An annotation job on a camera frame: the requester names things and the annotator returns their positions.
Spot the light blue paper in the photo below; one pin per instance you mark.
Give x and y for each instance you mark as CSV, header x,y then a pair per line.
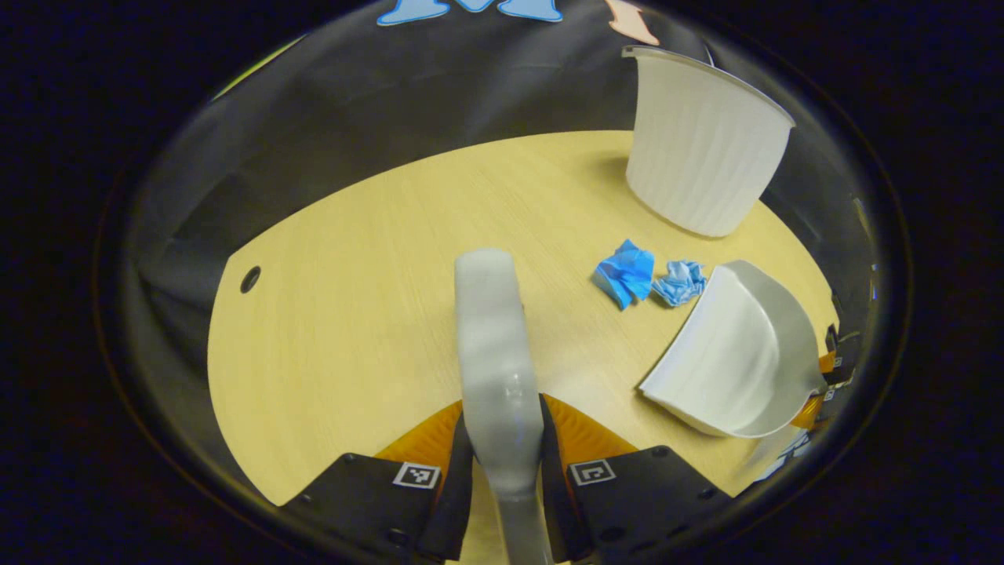
x,y
679,282

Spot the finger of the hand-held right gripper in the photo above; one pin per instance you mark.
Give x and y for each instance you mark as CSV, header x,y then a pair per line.
x,y
841,357
808,412

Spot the light wooden desktop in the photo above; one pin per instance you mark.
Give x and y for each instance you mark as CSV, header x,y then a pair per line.
x,y
353,314

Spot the black backdrop cloth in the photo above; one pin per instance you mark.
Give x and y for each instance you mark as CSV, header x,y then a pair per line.
x,y
392,102

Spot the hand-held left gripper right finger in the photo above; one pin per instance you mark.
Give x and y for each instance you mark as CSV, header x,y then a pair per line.
x,y
553,494

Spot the white ribbed garbage bin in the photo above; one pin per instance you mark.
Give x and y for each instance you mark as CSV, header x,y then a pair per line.
x,y
698,157

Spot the dark blue paper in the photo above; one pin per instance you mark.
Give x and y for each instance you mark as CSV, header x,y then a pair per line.
x,y
626,273

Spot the small white dustpan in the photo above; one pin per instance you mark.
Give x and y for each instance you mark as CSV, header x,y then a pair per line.
x,y
737,361

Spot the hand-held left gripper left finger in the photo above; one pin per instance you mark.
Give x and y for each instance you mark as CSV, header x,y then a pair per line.
x,y
455,502

